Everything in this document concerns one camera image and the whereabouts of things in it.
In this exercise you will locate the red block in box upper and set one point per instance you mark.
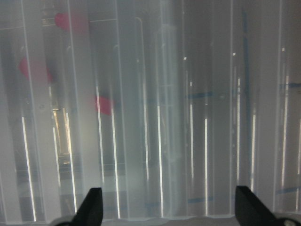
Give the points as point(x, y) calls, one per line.
point(76, 23)

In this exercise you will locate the clear plastic box lid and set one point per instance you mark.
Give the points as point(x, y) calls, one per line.
point(207, 97)

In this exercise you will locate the red block in box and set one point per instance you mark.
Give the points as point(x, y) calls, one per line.
point(35, 70)
point(76, 23)
point(104, 105)

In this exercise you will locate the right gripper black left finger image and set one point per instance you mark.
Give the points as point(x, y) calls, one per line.
point(90, 212)

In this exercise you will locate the right gripper black right finger over lid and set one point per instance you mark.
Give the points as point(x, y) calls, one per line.
point(250, 211)

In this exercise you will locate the red block in box middle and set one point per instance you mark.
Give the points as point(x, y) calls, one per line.
point(35, 70)

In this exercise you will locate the red block in box bottom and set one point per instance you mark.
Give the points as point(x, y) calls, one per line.
point(104, 105)

